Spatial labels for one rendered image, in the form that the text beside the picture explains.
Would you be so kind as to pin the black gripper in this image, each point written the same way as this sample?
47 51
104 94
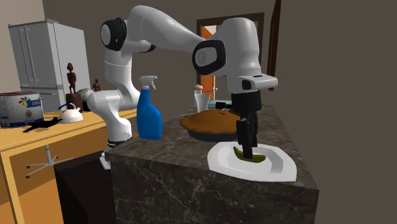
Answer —
245 102

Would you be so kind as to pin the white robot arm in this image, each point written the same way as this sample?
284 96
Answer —
161 29

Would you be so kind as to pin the green pickle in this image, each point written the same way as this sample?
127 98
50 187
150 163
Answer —
259 158

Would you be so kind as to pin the brown pie in dark dish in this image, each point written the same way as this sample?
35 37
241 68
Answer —
211 122

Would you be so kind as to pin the small black object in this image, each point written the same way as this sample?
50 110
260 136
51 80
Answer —
221 104

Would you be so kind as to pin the white plate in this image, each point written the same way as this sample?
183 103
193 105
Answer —
279 167

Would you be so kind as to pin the teal flat object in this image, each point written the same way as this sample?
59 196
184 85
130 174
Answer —
212 101

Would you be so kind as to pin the white cup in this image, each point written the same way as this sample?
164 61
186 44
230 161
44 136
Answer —
202 104

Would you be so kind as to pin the white bottle with orange cap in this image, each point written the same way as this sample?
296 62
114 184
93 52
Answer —
198 89

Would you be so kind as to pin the dark brown wooden panel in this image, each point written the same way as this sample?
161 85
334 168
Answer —
273 43

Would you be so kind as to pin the blue spray bottle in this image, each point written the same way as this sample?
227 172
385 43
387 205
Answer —
149 118

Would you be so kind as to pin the small brown figure statue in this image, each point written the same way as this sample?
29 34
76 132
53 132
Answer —
96 86

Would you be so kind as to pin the grey round object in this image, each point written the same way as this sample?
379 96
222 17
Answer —
83 94

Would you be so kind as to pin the white kettle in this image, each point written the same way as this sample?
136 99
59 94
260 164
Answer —
71 116

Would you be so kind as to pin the tall brown figure statue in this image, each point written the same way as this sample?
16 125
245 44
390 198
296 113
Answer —
72 80

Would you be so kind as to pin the grey office chair base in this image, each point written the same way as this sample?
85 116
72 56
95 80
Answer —
48 158

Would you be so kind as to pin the grey refrigerator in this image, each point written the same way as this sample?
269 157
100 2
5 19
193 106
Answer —
40 56

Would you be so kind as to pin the yellow wooden desk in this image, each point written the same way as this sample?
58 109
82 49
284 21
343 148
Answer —
28 192

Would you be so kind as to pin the white paint can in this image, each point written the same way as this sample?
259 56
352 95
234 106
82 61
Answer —
18 108

